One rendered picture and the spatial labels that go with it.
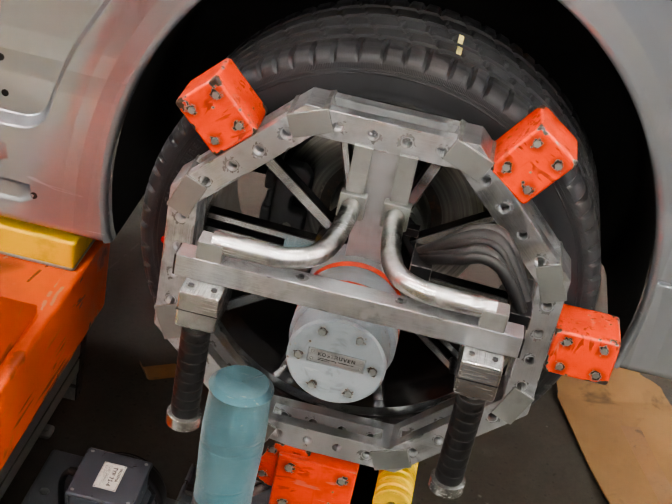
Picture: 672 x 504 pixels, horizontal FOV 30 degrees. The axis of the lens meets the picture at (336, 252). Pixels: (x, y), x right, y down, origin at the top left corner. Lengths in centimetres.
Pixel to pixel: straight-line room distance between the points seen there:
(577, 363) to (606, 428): 136
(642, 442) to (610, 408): 13
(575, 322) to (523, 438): 127
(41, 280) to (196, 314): 52
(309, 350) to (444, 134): 32
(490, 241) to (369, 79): 28
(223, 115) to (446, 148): 29
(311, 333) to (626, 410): 169
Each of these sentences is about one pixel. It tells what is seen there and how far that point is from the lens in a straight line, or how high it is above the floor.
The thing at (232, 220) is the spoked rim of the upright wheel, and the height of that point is 87.
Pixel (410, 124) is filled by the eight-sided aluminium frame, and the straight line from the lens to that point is 158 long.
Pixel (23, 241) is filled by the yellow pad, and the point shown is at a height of 71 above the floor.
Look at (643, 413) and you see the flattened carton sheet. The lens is 317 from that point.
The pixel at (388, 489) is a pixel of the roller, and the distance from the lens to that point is 190.
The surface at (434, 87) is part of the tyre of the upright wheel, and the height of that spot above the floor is 115.
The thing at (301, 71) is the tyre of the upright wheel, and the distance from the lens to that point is 165.
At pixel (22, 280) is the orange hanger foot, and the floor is 68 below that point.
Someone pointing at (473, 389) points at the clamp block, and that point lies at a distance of 149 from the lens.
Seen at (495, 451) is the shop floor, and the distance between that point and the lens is 291.
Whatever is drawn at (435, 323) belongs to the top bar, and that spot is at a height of 97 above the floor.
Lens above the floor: 177
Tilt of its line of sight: 31 degrees down
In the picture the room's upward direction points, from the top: 12 degrees clockwise
